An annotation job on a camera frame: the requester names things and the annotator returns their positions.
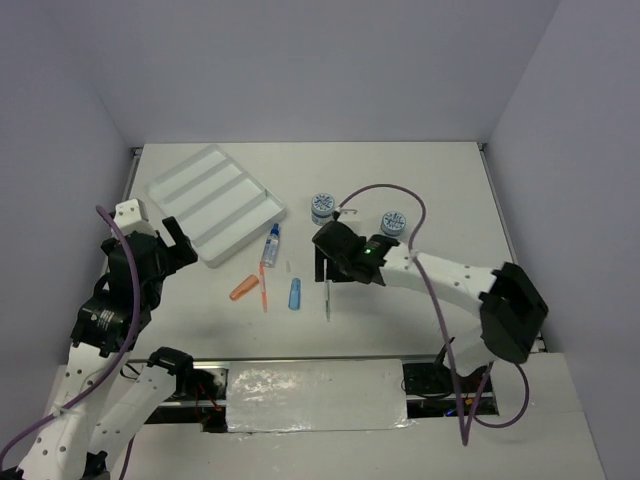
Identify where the clear spray bottle blue cap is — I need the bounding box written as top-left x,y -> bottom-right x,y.
261,223 -> 280,268

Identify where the blue white round jar right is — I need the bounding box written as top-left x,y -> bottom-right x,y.
380,211 -> 407,237

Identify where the orange translucent cap case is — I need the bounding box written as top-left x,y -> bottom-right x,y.
229,274 -> 260,301

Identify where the silver foil covered panel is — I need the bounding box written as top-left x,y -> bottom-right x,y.
226,359 -> 410,433

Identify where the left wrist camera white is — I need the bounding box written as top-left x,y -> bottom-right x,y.
113,199 -> 155,236

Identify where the blue translucent cap case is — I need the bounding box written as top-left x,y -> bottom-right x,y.
288,277 -> 301,311

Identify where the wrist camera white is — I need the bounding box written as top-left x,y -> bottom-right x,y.
113,199 -> 155,236
333,207 -> 359,220

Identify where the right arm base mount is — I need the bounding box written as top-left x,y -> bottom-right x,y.
401,347 -> 498,419

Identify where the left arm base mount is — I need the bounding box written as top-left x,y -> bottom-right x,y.
119,347 -> 228,433

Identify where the orange thin pen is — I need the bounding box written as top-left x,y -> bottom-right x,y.
259,262 -> 268,313

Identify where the blue white round jar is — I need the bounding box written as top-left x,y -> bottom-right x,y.
380,211 -> 407,237
311,193 -> 335,226

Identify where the blue white round jar left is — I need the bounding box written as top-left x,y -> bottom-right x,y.
311,193 -> 335,226

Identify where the white compartment tray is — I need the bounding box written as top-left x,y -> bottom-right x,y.
145,144 -> 286,268

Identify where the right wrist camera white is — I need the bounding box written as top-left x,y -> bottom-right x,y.
333,207 -> 359,220

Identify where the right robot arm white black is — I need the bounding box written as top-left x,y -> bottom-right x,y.
312,221 -> 549,391

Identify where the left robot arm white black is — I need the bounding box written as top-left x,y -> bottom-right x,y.
1,213 -> 197,479

